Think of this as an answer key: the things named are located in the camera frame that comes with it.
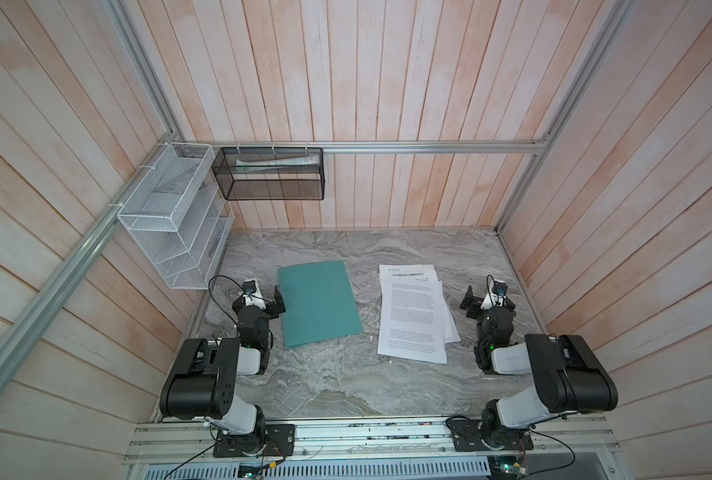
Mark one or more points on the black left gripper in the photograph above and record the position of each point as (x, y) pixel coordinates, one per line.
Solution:
(260, 306)

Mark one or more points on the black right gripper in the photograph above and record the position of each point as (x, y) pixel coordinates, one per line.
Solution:
(488, 308)

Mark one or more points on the green file folder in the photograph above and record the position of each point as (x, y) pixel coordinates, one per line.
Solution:
(320, 303)

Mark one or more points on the printed paper sheet with title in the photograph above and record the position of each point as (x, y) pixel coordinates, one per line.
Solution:
(423, 273)

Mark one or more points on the printed paper sheet dense text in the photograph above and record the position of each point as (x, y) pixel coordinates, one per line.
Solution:
(413, 318)

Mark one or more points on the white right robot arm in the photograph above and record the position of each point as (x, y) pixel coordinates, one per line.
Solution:
(567, 376)

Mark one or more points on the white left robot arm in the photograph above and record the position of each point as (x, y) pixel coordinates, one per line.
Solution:
(202, 382)

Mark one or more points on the black mesh basket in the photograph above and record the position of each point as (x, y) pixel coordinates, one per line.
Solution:
(270, 173)

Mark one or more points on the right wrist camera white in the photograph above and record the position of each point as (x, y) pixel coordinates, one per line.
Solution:
(499, 289)

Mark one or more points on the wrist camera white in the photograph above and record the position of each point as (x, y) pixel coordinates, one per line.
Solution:
(499, 289)
(250, 288)

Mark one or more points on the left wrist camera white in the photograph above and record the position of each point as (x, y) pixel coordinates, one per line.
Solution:
(250, 288)

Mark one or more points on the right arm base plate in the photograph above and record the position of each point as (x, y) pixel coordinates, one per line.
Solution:
(485, 435)

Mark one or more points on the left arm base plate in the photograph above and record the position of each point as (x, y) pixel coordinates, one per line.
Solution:
(271, 440)

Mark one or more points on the white wire mesh shelf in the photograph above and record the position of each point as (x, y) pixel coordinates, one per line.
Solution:
(178, 218)

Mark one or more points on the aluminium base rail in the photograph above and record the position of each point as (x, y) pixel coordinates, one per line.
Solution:
(374, 437)

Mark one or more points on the horizontal aluminium frame bar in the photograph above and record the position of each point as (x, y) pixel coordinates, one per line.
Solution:
(397, 147)

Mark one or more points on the left aluminium frame bar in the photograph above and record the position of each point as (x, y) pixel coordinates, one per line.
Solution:
(30, 327)

